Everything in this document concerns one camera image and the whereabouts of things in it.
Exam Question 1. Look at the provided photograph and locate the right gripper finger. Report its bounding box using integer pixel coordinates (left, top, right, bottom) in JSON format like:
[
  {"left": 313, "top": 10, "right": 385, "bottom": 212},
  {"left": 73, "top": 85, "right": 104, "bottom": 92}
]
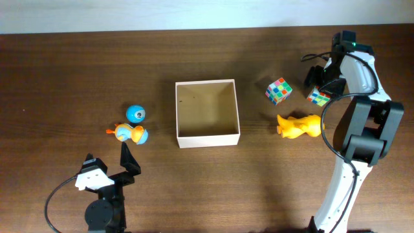
[
  {"left": 318, "top": 78, "right": 347, "bottom": 97},
  {"left": 304, "top": 66, "right": 319, "bottom": 87}
]

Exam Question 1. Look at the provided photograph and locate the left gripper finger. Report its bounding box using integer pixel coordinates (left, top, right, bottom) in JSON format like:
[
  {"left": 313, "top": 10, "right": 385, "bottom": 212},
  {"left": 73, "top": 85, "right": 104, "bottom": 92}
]
[
  {"left": 80, "top": 153, "right": 107, "bottom": 174},
  {"left": 120, "top": 142, "right": 141, "bottom": 176}
]

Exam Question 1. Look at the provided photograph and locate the Rubik's cube one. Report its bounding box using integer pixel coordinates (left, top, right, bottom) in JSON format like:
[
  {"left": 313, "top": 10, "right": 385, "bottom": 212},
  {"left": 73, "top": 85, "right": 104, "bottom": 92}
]
[
  {"left": 307, "top": 86, "right": 331, "bottom": 107},
  {"left": 265, "top": 78, "right": 292, "bottom": 105}
]

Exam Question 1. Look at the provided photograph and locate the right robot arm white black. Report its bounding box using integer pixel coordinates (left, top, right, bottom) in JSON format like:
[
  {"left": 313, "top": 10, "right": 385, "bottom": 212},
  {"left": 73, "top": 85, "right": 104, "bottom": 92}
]
[{"left": 304, "top": 30, "right": 404, "bottom": 232}]

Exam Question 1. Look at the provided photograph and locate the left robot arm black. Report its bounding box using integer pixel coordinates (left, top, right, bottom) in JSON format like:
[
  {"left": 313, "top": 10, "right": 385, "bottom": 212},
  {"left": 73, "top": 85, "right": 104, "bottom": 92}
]
[{"left": 75, "top": 142, "right": 141, "bottom": 233}]

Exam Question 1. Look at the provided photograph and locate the orange blue duck toy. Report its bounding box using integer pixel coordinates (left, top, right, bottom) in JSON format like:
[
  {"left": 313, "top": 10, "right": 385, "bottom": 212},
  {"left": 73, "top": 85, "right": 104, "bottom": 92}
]
[{"left": 105, "top": 124, "right": 149, "bottom": 145}]

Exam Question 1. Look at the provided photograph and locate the blue ball toy with eye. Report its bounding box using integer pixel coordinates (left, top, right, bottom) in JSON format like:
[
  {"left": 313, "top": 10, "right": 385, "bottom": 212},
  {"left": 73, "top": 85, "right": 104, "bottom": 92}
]
[{"left": 125, "top": 105, "right": 146, "bottom": 124}]

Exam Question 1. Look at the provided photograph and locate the yellow rubber duck toy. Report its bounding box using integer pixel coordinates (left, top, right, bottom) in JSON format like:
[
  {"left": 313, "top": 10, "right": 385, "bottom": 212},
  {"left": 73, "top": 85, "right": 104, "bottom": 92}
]
[{"left": 276, "top": 115, "right": 321, "bottom": 139}]

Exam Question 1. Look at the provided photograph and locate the white cardboard box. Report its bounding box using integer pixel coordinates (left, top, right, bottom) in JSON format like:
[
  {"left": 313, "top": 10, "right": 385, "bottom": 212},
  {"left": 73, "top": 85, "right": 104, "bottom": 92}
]
[{"left": 175, "top": 79, "right": 241, "bottom": 148}]

